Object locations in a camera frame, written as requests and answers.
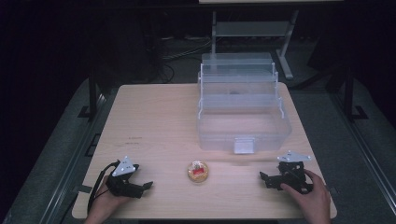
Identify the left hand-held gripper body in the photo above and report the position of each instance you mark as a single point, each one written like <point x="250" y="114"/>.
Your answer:
<point x="124" y="182"/>

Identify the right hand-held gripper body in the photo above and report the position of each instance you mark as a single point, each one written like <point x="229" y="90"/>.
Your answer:
<point x="291" y="174"/>

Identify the clear plastic tiered storage box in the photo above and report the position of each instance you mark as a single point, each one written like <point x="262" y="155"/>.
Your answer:
<point x="241" y="105"/>

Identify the person's left hand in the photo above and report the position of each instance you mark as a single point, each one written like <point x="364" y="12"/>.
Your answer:
<point x="104" y="202"/>

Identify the person's right hand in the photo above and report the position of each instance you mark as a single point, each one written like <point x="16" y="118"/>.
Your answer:
<point x="311" y="199"/>

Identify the grey metal stand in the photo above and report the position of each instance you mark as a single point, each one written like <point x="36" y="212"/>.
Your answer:
<point x="253" y="37"/>

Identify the black metal post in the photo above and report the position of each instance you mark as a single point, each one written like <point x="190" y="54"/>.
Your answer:
<point x="92" y="93"/>

